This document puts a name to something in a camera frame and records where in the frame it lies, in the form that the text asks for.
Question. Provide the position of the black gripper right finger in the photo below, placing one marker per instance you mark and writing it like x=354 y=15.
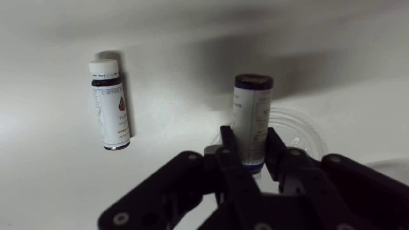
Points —
x=340 y=192

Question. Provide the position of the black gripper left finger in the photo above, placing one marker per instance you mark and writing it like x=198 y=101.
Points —
x=186 y=187

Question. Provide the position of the small white-labelled bottle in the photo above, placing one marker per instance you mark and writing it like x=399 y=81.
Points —
x=250 y=115
x=111 y=110

